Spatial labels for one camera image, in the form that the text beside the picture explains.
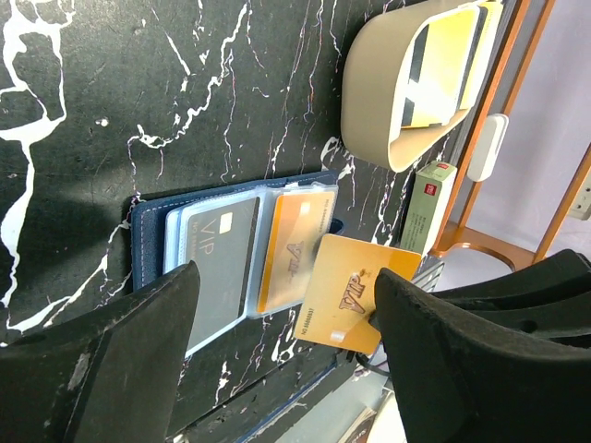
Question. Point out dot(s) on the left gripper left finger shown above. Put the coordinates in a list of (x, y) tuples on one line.
[(109, 375)]

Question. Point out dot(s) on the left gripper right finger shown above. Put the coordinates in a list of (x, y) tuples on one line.
[(460, 378)]

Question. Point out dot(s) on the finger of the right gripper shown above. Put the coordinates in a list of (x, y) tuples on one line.
[(565, 322), (561, 276)]

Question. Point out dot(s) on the blue leather card holder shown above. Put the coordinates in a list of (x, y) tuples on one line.
[(254, 245)]

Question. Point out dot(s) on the orange gold credit card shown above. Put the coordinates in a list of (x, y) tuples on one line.
[(300, 218)]

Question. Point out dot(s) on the beige oval card tray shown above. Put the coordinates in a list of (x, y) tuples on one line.
[(375, 76)]

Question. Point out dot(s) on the stack of credit cards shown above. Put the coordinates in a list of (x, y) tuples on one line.
[(449, 60)]

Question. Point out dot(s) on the orange wooden tiered shelf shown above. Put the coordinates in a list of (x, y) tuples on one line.
[(521, 212)]

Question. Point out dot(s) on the white small carton box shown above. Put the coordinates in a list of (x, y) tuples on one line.
[(430, 196)]

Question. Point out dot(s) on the white item on lower shelf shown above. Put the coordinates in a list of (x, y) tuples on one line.
[(487, 147)]

